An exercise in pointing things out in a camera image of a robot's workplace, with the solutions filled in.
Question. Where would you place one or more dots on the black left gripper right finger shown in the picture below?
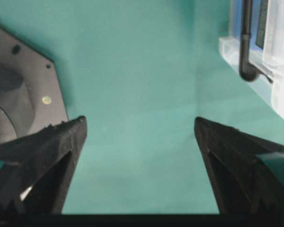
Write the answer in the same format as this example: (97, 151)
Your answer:
(246, 172)

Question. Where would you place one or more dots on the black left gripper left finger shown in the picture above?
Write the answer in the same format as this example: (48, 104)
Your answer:
(37, 169)

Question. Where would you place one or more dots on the clear plastic storage bin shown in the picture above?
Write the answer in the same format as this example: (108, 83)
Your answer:
(270, 61)

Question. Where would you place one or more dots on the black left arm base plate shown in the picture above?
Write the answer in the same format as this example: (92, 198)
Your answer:
(30, 93)

